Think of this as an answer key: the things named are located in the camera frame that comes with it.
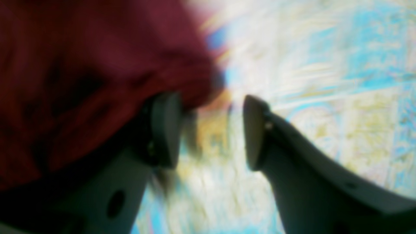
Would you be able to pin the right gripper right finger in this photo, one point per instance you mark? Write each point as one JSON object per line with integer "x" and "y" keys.
{"x": 314, "y": 194}

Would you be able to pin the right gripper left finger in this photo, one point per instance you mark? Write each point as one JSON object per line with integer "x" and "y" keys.
{"x": 102, "y": 192}

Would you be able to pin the dark red t-shirt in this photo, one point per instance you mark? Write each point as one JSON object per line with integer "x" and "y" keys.
{"x": 73, "y": 72}

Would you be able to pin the patterned tablecloth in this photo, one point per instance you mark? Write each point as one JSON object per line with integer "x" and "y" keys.
{"x": 342, "y": 71}

